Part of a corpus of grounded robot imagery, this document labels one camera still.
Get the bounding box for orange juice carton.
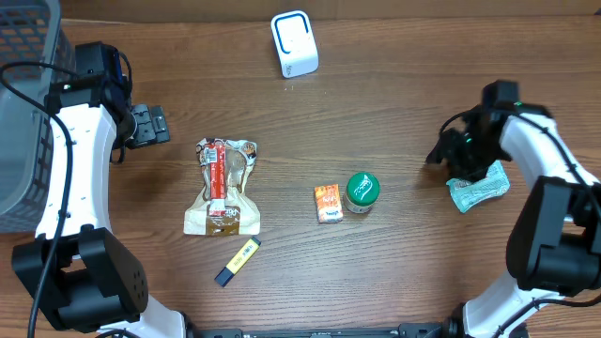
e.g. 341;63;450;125
314;184;344;223

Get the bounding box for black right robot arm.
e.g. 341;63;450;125
425;80;600;337

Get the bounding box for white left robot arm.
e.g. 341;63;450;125
11;42;193;337

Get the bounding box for yellow highlighter marker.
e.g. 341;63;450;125
215;237;261;287

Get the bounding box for grey plastic mesh basket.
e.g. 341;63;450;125
1;0;76;233

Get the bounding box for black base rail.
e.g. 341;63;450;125
186;319;467;338

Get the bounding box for green lid jar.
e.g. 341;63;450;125
344;172;380;214

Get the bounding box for brown snack pouch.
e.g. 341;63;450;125
183;138;261;237

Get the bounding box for white barcode scanner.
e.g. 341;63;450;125
270;10;319;79

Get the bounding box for teal tissue packet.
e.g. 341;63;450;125
446;161;511;213

